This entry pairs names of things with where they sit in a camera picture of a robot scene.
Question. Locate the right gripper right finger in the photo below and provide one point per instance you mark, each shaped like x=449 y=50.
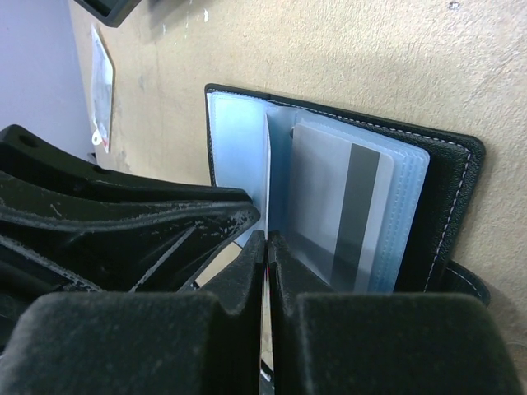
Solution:
x=325 y=342

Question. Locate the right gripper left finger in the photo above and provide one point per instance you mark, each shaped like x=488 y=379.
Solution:
x=205 y=341

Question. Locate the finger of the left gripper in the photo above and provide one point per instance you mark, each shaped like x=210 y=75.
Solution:
x=164 y=250
x=40 y=183

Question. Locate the clear plastic card sleeve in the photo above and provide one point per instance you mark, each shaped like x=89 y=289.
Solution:
x=102 y=83

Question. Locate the black leather card holder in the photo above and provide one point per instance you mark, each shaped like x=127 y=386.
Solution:
x=435 y=175

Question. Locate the black and white organizer tray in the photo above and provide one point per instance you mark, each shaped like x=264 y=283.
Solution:
x=111 y=13

